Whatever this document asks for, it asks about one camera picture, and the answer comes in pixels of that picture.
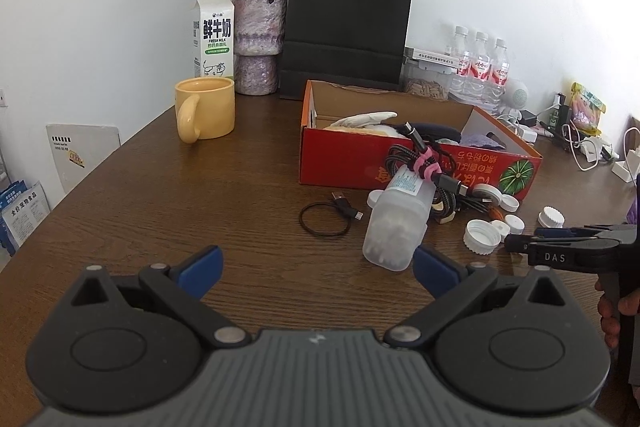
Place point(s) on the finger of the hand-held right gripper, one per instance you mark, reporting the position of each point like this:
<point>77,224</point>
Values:
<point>565,232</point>
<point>517,243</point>

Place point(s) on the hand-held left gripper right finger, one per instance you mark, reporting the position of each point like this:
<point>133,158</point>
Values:
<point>435,274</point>

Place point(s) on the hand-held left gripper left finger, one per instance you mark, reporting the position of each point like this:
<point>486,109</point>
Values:
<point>202,269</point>

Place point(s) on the small white cap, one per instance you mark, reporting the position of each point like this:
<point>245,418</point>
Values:
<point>372,198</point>
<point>514,223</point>
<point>510,203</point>
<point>500,227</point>

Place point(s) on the ribbed white cap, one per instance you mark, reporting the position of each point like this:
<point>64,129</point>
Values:
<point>550,218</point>

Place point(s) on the wide white cap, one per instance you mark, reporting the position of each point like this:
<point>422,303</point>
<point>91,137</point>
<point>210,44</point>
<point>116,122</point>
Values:
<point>482,237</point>

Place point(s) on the orange dried leaf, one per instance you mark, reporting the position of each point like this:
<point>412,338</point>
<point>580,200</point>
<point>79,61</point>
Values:
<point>495,211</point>

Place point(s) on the white lid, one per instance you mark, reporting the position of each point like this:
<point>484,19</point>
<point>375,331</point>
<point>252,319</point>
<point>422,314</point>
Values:
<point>487,194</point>

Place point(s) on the translucent plastic box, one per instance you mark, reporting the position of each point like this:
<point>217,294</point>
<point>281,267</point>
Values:
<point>395,227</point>

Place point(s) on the navy zipper pouch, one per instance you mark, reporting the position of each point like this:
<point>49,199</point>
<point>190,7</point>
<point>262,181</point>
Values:
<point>440,129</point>

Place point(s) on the red cardboard box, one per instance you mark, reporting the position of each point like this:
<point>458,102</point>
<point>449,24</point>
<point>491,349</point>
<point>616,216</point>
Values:
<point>345,162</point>

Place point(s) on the yellow white plush toy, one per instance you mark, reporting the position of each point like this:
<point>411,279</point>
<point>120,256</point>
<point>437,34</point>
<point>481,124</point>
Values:
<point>370,132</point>

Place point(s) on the white face mask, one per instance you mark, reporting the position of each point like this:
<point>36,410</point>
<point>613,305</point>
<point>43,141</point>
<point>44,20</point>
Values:
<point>365,119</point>

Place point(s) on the person's right hand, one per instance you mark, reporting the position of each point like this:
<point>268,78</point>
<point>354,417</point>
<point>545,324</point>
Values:
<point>607,317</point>

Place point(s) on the purple tissue pack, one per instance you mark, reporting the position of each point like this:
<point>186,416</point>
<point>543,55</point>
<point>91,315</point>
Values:
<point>635,207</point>

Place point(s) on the white power strip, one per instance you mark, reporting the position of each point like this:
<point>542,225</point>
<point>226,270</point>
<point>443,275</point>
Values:
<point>627,167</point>

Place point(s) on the white charger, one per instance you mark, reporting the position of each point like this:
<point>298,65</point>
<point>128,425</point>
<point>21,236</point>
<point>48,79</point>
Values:
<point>527,134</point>

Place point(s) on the green spray bottle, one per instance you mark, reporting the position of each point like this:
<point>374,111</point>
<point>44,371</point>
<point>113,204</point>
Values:
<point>554,117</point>

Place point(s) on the black power adapter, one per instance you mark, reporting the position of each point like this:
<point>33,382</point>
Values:
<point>528,117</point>

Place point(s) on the yellow snack packet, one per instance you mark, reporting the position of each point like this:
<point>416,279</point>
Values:
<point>587,107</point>

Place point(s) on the white robot speaker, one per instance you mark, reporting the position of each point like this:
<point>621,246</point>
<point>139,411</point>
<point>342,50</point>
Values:
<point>517,94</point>

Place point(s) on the yellow mug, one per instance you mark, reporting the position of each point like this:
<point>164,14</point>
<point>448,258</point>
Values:
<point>210,107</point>

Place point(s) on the clear container with seeds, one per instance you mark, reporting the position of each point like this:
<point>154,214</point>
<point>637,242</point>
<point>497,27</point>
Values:
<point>425,89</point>

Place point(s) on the stack of blue brochures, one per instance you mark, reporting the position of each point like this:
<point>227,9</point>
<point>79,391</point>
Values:
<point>22,217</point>

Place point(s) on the white flat box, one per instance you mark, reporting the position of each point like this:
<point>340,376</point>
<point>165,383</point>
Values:
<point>430,57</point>

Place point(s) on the white milk carton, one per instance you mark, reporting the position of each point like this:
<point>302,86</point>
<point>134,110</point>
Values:
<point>215,37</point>

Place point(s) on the purple mottled vase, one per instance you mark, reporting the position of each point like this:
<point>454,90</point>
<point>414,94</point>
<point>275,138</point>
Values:
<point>257,27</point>

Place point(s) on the black paper bag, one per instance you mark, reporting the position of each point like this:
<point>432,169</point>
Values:
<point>345,17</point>

